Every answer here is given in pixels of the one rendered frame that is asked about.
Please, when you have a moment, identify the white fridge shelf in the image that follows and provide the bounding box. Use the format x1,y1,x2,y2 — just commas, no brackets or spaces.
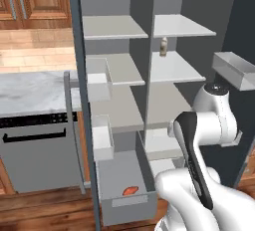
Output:
105,52,146,87
146,82,194,130
149,50,207,85
152,13,218,39
89,85,145,133
82,14,149,41

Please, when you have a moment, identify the dark grey fridge door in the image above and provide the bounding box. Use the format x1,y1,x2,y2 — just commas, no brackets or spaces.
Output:
67,0,102,231
200,0,255,189

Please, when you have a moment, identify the white fridge drawer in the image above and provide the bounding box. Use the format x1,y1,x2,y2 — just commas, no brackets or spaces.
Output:
138,127,187,177

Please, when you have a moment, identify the grey freezer drawer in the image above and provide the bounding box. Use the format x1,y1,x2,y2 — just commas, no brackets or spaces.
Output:
96,130,159,227

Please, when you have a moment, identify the orange sweet potato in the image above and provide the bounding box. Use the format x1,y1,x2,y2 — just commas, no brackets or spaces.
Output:
122,185,140,197

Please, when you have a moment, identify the white door bin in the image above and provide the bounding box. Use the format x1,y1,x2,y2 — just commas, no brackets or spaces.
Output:
86,57,114,103
92,114,116,162

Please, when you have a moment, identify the small beige bottle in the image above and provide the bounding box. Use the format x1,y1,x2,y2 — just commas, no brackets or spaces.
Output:
158,36,168,58

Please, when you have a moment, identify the grey dishwasher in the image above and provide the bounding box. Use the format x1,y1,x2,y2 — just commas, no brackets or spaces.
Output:
0,111,85,195

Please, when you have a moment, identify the grey door bin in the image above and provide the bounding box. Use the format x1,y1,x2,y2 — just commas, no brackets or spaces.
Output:
211,51,255,92

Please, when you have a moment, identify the grey fridge door handle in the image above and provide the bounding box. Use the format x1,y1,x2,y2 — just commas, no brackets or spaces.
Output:
63,70,88,195

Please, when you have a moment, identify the black dishwasher handle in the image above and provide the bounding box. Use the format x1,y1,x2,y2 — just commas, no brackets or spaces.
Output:
2,127,68,144

